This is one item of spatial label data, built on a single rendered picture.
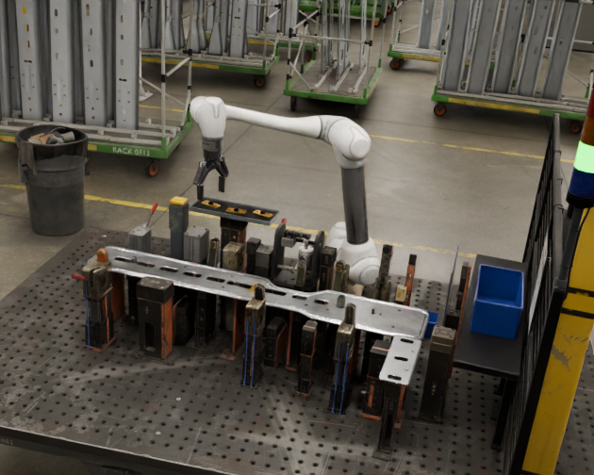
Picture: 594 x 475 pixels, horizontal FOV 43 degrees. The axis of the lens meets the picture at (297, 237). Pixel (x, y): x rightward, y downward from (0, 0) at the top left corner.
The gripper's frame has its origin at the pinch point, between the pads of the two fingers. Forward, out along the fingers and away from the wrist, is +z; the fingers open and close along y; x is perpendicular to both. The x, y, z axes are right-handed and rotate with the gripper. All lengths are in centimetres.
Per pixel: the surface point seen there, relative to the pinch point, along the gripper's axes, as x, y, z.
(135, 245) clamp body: -15.9, 29.2, 20.3
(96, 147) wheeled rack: -303, -192, 97
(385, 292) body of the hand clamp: 85, -6, 19
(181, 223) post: -9.5, 8.1, 14.8
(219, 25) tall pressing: -487, -559, 53
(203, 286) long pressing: 28.3, 35.2, 21.2
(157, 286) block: 19, 51, 18
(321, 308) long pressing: 72, 17, 21
